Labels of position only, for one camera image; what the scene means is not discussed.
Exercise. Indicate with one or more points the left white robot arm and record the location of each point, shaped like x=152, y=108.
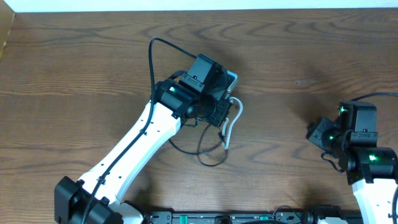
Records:
x=201, y=93

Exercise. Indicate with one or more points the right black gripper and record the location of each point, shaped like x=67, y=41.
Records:
x=314, y=133

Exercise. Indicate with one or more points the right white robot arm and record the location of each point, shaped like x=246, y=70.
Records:
x=371, y=170

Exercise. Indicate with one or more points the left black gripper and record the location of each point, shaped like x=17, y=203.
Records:
x=219, y=111

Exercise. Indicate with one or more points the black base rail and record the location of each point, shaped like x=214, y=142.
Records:
x=283, y=214

